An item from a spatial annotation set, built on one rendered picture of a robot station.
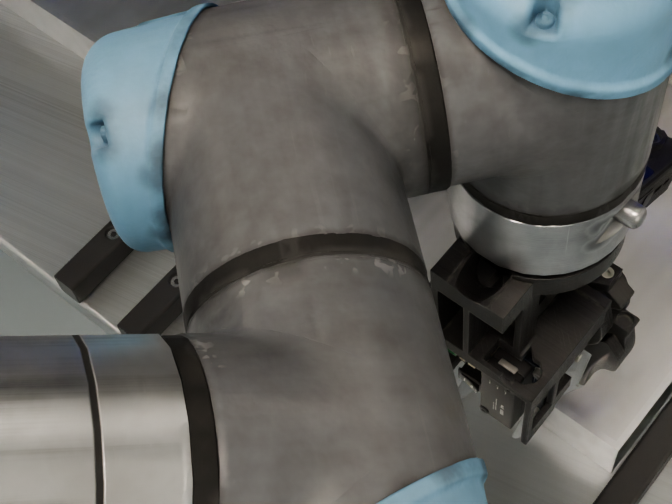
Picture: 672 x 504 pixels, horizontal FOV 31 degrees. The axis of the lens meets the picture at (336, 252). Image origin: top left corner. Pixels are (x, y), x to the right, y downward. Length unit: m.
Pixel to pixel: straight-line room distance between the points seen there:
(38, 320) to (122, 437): 1.53
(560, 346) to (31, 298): 1.37
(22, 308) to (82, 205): 1.03
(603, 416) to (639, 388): 0.03
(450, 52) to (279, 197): 0.07
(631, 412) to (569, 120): 0.35
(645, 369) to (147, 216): 0.41
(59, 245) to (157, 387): 0.51
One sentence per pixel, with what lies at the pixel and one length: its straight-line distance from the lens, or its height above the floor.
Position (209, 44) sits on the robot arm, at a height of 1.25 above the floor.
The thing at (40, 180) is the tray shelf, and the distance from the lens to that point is 0.83.
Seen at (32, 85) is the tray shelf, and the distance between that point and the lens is 0.88.
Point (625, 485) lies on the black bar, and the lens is 0.68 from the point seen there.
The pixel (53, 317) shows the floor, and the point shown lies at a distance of 1.81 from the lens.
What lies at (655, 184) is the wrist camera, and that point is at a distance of 0.58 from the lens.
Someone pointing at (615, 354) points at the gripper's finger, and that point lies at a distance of 0.59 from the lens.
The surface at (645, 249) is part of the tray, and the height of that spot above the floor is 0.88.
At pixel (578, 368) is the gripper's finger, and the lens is 0.62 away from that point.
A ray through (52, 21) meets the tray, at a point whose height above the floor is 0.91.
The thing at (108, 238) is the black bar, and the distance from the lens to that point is 0.77.
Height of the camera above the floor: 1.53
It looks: 60 degrees down
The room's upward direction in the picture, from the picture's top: 10 degrees counter-clockwise
